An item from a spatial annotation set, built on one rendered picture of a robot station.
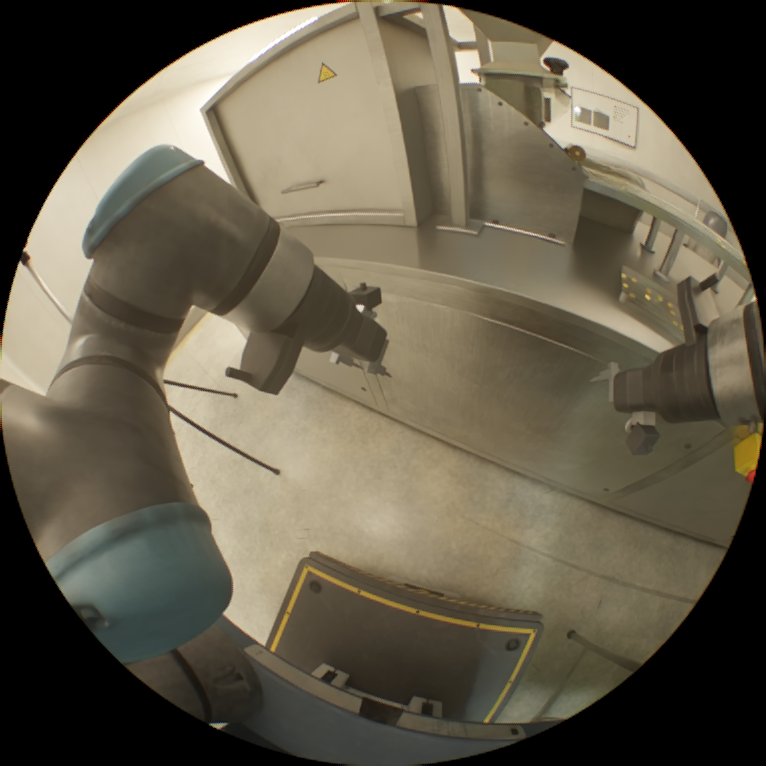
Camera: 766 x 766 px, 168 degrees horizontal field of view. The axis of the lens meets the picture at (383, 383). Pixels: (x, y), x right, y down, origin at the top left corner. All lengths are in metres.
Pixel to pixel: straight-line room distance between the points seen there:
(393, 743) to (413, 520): 0.82
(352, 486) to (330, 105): 1.23
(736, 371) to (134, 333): 0.39
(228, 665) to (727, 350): 0.57
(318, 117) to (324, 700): 1.02
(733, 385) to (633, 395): 0.13
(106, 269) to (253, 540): 1.21
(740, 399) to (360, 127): 0.69
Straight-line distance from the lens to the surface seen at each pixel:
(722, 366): 0.25
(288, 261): 0.20
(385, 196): 0.65
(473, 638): 0.78
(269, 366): 0.22
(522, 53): 0.67
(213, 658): 0.42
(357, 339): 0.28
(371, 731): 0.43
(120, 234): 0.18
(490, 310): 0.44
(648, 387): 0.31
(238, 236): 0.18
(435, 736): 0.43
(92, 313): 0.19
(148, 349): 0.19
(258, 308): 0.20
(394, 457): 1.09
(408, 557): 1.04
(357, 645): 0.80
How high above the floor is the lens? 1.03
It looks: 55 degrees down
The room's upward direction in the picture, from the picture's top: 18 degrees counter-clockwise
